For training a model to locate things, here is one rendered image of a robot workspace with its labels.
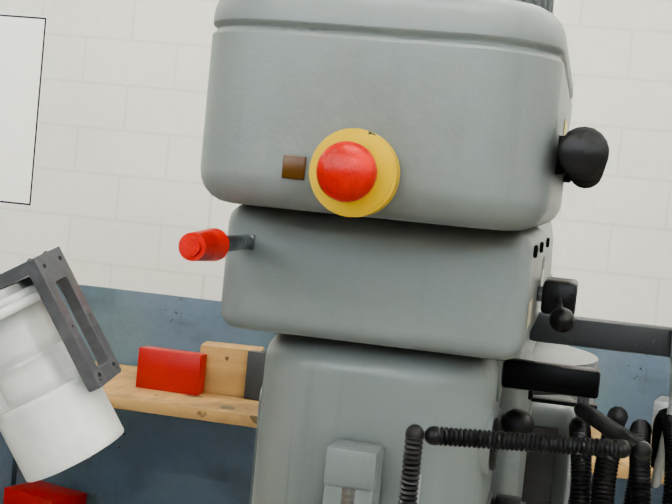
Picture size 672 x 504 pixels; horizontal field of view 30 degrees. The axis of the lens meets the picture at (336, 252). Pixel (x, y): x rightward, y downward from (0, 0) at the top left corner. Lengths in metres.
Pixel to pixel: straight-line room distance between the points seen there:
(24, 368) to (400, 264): 0.32
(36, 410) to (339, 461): 0.30
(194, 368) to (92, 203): 1.10
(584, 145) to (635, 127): 4.40
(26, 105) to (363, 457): 4.96
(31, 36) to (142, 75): 0.55
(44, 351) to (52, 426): 0.04
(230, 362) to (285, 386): 3.98
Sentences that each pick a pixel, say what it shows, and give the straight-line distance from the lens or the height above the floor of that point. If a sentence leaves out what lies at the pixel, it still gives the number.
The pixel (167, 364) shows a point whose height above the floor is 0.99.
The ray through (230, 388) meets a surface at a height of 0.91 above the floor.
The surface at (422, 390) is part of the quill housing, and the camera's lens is 1.00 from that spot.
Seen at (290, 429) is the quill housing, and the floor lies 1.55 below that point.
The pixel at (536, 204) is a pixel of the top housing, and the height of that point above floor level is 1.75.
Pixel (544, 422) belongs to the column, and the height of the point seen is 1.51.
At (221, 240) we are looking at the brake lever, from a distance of 0.88.
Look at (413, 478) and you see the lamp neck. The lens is 0.90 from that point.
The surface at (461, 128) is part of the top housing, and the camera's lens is 0.86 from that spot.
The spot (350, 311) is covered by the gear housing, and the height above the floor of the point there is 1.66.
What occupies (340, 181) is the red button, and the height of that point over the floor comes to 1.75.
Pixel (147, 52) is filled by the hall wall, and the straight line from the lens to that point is 5.65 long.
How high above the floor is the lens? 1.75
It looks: 3 degrees down
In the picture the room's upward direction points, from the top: 6 degrees clockwise
